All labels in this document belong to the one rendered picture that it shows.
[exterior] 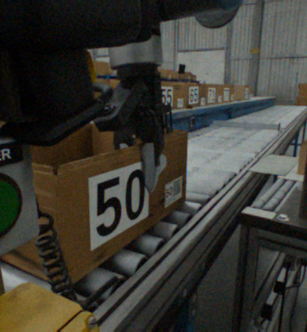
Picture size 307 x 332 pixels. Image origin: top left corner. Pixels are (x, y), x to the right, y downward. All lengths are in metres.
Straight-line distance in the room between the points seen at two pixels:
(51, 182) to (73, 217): 0.06
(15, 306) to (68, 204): 0.20
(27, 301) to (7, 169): 0.09
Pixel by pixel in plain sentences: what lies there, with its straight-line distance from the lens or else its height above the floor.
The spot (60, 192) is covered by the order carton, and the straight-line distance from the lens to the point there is 0.39.
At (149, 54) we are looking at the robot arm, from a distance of 0.50.
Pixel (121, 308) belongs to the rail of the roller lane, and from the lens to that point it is 0.41.
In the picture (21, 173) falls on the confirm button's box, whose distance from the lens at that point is 0.19.
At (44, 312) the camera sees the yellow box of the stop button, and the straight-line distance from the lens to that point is 0.22.
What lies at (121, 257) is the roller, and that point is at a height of 0.75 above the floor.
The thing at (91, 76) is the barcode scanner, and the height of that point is 1.02.
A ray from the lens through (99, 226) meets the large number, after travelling 0.46.
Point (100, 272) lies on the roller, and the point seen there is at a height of 0.75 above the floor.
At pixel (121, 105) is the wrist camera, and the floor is 0.99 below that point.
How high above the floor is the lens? 1.01
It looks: 16 degrees down
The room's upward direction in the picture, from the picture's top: straight up
